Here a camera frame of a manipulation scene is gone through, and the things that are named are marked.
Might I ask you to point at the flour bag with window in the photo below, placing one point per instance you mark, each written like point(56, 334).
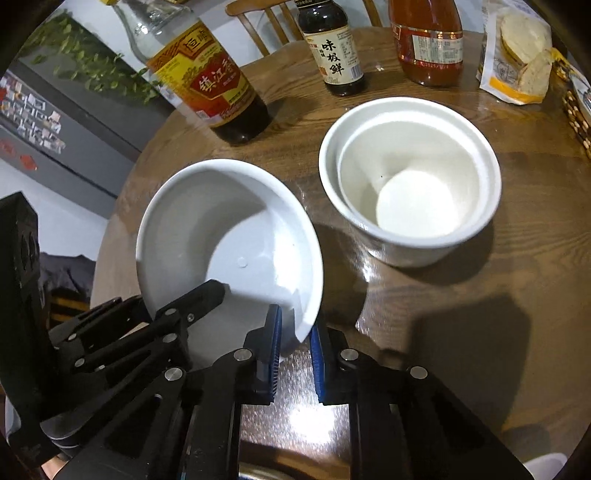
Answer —
point(516, 57)

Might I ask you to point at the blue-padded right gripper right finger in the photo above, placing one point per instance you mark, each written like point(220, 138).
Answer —
point(332, 383)

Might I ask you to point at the wooden chair right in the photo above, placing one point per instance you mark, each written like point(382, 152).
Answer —
point(372, 13)

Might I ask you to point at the hanging green vine plant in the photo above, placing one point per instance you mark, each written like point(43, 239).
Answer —
point(79, 57)

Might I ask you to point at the wooden chair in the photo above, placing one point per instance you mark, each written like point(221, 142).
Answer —
point(269, 24)
point(372, 13)

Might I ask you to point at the white inner cup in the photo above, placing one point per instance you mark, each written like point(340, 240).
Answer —
point(411, 179)

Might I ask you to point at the red chili sauce bottle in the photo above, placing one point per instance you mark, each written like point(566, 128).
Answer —
point(428, 35)

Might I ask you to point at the wooden chair left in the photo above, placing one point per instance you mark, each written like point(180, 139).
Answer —
point(269, 24)

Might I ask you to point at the small white bowl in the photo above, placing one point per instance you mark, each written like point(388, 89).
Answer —
point(233, 222)

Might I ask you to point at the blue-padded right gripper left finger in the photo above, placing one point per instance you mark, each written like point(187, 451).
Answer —
point(265, 346)

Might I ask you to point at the white cutlery tray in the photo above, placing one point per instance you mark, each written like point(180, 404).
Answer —
point(581, 89)

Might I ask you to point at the grey refrigerator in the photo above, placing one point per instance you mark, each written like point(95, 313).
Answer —
point(78, 143)

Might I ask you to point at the vinegar bottle yellow cap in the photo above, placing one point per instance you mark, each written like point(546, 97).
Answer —
point(178, 48)

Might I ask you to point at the person's left hand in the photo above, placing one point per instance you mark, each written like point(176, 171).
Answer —
point(53, 466)

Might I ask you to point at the small soy sauce bottle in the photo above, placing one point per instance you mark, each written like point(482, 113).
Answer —
point(325, 27)

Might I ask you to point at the white ribbed cup outer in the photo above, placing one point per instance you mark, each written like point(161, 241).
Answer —
point(397, 251)

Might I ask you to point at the large white bowl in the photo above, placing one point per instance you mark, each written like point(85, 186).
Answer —
point(248, 471)

